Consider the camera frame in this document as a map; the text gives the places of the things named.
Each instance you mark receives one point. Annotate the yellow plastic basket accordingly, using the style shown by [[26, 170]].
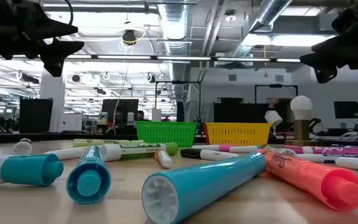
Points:
[[238, 133]]

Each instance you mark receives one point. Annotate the thick light green Expo marker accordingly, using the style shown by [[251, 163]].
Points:
[[135, 151]]

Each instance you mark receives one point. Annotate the black metal rig frame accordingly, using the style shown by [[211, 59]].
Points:
[[179, 82], [275, 85]]

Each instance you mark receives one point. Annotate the white yellow wipes canister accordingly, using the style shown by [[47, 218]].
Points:
[[103, 118]]

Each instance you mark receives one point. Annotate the white cabinet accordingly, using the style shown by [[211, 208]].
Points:
[[72, 123]]

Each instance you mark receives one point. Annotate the thin purple Expo marker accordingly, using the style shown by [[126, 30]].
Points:
[[312, 158]]

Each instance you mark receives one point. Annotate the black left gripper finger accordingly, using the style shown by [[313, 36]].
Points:
[[61, 48], [50, 28]]

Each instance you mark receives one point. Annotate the thick magenta Expo marker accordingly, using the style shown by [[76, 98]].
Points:
[[337, 151]]

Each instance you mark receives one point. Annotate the green plastic basket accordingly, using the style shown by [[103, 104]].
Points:
[[166, 133]]

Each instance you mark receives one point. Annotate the person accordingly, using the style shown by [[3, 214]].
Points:
[[140, 115], [273, 116]]

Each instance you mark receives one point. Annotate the black ceiling camera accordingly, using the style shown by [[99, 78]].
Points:
[[129, 37]]

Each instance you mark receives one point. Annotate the long overhead light bar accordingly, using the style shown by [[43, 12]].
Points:
[[182, 58]]

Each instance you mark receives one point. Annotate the light green Sharpie highlighter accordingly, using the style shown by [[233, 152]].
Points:
[[104, 142]]

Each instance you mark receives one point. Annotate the orange Sharpie highlighter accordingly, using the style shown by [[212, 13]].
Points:
[[315, 180]]

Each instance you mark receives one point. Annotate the round ceiling sensor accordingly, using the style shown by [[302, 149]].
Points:
[[230, 18]]

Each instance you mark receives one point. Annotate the thick red Expo marker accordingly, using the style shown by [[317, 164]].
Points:
[[22, 147]]

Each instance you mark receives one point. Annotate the thin black capped marker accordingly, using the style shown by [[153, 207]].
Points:
[[210, 154]]

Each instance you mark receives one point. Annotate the black flat monitor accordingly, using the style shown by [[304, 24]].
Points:
[[346, 109]]

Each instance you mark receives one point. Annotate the white bulb lamp wooden base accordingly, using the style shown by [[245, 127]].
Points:
[[301, 107]]

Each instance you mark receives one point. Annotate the thin white marker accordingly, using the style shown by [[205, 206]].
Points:
[[249, 148]]

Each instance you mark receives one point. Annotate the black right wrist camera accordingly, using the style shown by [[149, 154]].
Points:
[[326, 75]]

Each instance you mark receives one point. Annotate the wide black partition panel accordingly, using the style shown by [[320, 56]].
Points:
[[238, 112]]

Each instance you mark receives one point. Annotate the thin pink capped marker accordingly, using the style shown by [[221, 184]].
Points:
[[227, 148]]

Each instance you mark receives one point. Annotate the white pillar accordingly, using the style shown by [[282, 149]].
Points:
[[53, 102]]

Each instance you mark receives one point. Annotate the white paper towel roll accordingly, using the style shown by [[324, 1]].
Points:
[[156, 115]]

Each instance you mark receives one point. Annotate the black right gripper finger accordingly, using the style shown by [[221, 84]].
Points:
[[343, 45], [322, 60]]

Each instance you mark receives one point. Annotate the black computer monitor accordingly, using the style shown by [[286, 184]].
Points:
[[120, 110]]

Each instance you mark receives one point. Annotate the red plastic basket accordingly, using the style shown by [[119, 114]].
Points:
[[205, 133]]

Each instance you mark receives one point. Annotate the light blue highlighter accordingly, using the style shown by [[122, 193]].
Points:
[[204, 183], [89, 183]]

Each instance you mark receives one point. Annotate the grey wall vent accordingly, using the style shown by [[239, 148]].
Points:
[[279, 78], [232, 77]]

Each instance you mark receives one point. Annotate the thick teal Expo marker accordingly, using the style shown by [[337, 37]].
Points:
[[26, 169]]

